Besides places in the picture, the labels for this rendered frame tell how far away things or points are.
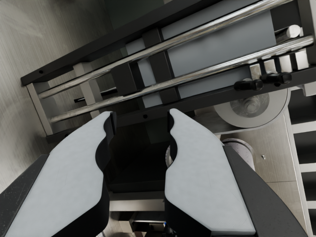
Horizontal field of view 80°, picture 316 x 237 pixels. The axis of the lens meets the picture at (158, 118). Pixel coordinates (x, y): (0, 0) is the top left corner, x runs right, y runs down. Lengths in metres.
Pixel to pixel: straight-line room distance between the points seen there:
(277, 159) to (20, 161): 0.79
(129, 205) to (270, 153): 0.54
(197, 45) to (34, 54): 0.40
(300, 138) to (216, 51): 0.65
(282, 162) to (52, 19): 0.89
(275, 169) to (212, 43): 0.63
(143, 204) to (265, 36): 0.46
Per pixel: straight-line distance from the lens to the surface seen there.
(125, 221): 0.67
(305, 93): 0.41
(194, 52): 0.33
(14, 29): 0.58
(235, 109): 0.38
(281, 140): 0.82
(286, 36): 0.43
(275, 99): 0.44
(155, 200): 0.53
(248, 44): 0.32
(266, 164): 0.85
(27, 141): 0.49
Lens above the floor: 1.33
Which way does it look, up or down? 25 degrees down
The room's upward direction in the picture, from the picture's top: 77 degrees clockwise
